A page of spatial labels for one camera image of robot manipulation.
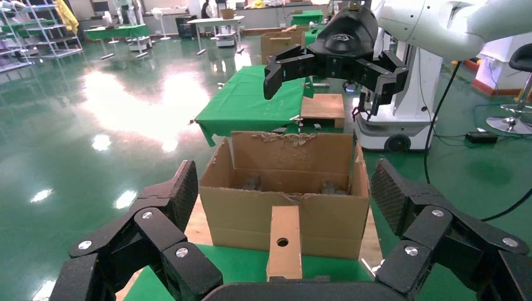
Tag yellow hanging cloth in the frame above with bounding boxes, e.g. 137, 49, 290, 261
54, 0, 80, 35

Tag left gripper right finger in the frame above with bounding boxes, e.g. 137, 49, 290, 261
370, 158, 532, 301

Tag white and red booth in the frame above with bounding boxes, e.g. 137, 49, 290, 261
474, 33, 532, 97

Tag white wheeled robot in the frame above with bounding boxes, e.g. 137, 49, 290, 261
353, 29, 444, 153

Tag large open cardboard carton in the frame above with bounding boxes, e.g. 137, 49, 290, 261
199, 130, 371, 260

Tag black bar stool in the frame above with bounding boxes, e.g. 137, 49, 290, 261
486, 43, 532, 136

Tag white table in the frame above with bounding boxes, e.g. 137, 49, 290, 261
187, 16, 246, 56

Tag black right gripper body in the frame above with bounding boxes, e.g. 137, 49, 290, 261
307, 4, 380, 82

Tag black power adapter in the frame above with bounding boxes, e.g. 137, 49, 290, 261
465, 131, 499, 145

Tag brown cardboard box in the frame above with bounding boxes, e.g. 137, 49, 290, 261
260, 24, 311, 65

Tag green cloth on side table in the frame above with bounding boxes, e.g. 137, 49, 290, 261
195, 64, 316, 147

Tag green covered table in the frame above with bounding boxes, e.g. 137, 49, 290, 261
290, 9, 324, 26
84, 24, 151, 43

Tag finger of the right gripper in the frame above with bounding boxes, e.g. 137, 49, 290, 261
263, 43, 317, 100
355, 50, 410, 116

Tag white standing fan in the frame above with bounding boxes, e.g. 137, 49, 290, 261
150, 7, 172, 41

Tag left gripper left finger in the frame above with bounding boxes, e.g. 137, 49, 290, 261
50, 159, 223, 301

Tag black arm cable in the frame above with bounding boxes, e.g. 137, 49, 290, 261
423, 61, 532, 222

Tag white metal shelving rack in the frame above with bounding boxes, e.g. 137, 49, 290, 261
0, 0, 83, 73

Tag wooden crate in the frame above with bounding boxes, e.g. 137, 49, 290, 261
300, 93, 346, 129

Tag small cardboard box with hole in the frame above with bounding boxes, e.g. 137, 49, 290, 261
265, 205, 304, 281

